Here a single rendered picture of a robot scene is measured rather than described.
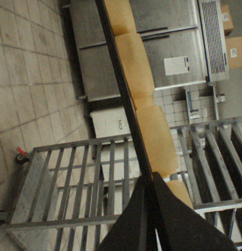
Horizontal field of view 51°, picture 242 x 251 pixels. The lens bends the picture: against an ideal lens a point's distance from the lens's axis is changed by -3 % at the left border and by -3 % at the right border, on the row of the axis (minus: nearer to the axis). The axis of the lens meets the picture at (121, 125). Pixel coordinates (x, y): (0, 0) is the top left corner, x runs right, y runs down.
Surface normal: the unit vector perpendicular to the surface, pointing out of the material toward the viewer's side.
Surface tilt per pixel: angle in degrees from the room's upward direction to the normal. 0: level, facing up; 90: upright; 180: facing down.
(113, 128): 91
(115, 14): 85
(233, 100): 90
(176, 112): 90
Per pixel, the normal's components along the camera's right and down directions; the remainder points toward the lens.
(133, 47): -0.17, -0.29
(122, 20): 0.11, 0.63
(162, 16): -0.10, 0.18
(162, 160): 0.02, 0.39
